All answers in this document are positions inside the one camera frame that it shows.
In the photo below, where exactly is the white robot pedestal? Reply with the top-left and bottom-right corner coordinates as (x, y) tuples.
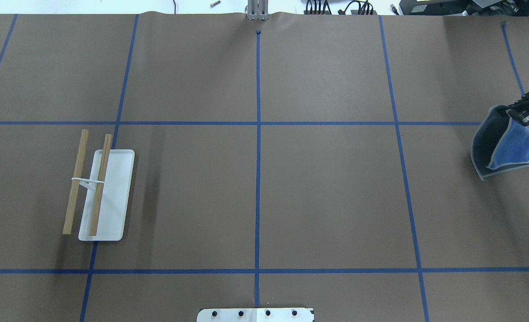
(196, 307), (315, 322)

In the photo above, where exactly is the blue towel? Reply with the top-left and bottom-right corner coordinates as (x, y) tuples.
(470, 105), (529, 181)

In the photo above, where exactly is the metal bolt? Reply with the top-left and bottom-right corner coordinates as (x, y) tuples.
(210, 0), (221, 8)

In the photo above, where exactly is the black power strip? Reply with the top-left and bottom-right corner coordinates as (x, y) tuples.
(301, 0), (377, 16)

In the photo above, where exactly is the white rack with wooden bars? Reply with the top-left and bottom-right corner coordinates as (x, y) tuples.
(62, 129), (135, 242)

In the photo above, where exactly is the aluminium frame post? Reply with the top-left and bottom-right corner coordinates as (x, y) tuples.
(246, 0), (270, 21)

